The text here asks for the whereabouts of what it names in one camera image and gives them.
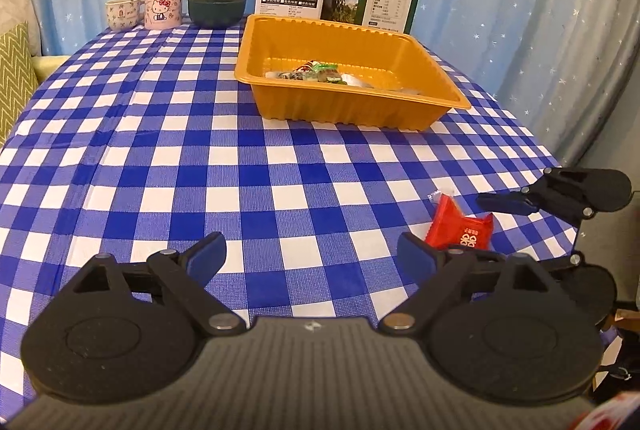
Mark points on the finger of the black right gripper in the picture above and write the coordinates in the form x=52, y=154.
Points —
x=571, y=194
x=590, y=286

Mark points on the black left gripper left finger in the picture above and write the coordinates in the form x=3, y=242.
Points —
x=183, y=277

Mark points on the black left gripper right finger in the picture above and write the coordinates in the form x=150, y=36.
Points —
x=445, y=278

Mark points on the clear sesame snack packet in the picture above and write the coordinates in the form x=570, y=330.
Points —
x=297, y=75

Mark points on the large red snack packet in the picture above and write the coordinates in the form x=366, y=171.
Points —
x=451, y=226

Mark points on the blue white checkered tablecloth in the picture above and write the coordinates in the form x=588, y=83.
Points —
x=144, y=140

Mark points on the green snack packet in tray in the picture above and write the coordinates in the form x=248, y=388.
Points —
x=320, y=72

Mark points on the orange plastic tray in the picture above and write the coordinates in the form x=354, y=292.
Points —
x=390, y=80

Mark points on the cream sofa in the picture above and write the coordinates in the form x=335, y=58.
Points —
x=44, y=66

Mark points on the green zigzag cushion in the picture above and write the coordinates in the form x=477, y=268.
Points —
x=18, y=79

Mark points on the small patterned ceramic cup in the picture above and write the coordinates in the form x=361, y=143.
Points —
x=122, y=15

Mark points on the white lace cushion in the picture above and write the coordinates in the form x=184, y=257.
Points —
x=14, y=12

